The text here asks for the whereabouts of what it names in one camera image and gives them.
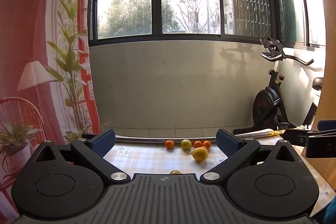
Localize orange checked floral tablecloth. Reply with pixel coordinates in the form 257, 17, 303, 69
102, 139, 330, 217

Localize black exercise bike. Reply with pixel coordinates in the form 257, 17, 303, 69
233, 37, 324, 136

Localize blue pants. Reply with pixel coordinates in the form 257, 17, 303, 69
314, 195, 336, 224

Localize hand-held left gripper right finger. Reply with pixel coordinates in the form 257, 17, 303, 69
200, 129, 299, 184

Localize plant printed wall cloth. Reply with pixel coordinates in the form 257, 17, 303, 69
0, 0, 102, 217

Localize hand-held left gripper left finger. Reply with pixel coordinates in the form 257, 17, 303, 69
33, 129, 131, 184

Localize steel telescopic pole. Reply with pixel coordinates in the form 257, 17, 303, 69
115, 124, 312, 147

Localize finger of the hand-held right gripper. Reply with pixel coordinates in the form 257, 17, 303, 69
283, 129, 336, 159
318, 121, 336, 131

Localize pointed yellow lemon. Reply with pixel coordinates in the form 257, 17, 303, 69
191, 147, 209, 162

